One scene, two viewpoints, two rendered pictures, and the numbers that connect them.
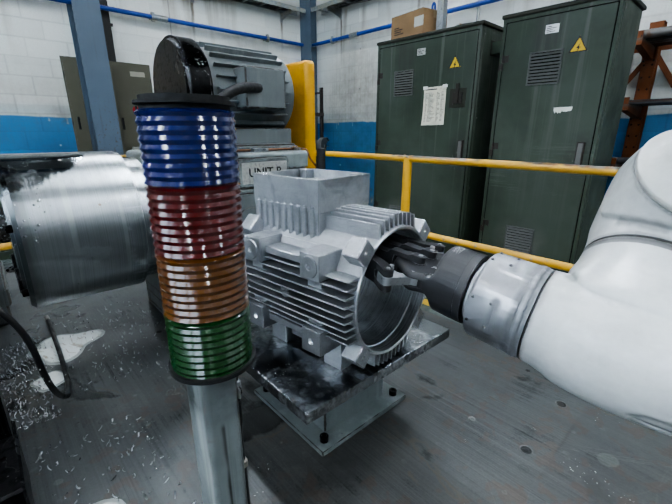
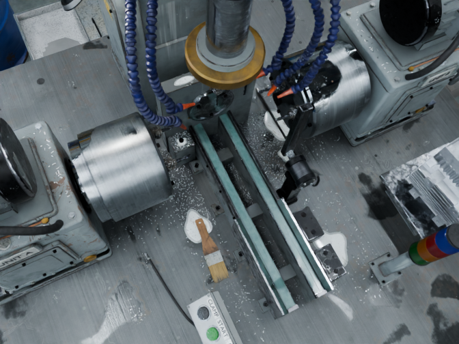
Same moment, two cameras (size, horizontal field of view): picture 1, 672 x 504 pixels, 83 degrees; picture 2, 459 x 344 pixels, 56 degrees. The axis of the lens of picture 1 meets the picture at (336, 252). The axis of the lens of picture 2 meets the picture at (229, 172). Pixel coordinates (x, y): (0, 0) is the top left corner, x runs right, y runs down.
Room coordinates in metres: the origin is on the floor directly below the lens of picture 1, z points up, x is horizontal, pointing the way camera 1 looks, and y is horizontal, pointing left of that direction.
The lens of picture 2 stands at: (-0.12, 0.58, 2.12)
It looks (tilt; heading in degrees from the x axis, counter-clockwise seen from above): 67 degrees down; 7
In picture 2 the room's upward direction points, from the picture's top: 10 degrees clockwise
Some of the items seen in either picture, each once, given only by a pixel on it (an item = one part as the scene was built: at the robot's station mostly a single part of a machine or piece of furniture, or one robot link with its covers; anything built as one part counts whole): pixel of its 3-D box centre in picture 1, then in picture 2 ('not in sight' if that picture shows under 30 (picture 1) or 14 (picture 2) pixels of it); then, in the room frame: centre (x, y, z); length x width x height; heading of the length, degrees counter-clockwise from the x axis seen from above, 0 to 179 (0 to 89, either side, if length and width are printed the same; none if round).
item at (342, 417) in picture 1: (329, 363); (428, 196); (0.51, 0.01, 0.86); 0.27 x 0.24 x 0.12; 132
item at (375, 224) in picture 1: (333, 271); (457, 185); (0.49, 0.00, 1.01); 0.20 x 0.19 x 0.19; 49
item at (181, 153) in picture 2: not in sight; (182, 147); (0.43, 0.81, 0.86); 0.07 x 0.06 x 0.12; 132
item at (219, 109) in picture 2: not in sight; (211, 105); (0.52, 0.74, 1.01); 0.15 x 0.02 x 0.15; 132
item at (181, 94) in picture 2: not in sight; (202, 95); (0.57, 0.78, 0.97); 0.30 x 0.11 x 0.34; 132
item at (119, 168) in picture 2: not in sight; (105, 175); (0.22, 0.94, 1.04); 0.37 x 0.25 x 0.25; 132
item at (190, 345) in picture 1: (210, 333); (424, 252); (0.26, 0.09, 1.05); 0.06 x 0.06 x 0.04
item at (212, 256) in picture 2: not in sight; (210, 249); (0.16, 0.63, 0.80); 0.21 x 0.05 x 0.01; 38
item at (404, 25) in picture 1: (418, 29); not in sight; (3.84, -0.73, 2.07); 0.40 x 0.30 x 0.21; 35
